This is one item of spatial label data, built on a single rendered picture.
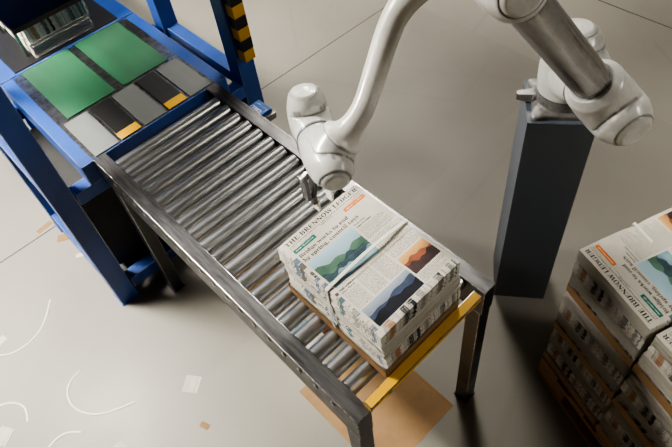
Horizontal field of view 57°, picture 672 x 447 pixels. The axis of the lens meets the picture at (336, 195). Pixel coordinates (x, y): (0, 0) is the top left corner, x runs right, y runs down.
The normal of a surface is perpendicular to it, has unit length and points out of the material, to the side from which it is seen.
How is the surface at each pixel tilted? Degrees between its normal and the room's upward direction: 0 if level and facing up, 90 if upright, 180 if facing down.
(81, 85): 0
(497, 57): 0
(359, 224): 5
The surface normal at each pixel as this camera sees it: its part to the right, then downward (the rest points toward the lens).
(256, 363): -0.10, -0.63
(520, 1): 0.22, 0.68
